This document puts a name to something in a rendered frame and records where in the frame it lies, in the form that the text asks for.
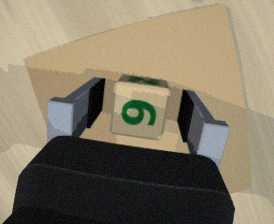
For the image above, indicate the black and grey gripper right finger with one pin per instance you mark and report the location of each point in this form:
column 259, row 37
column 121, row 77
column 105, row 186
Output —
column 204, row 135

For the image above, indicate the beige block with green number 6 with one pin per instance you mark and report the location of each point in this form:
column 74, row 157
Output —
column 139, row 107

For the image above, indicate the tan flat mat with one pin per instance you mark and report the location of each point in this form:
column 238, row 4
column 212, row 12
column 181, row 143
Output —
column 192, row 50

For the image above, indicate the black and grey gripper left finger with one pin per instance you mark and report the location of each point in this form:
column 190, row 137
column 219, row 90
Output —
column 71, row 115

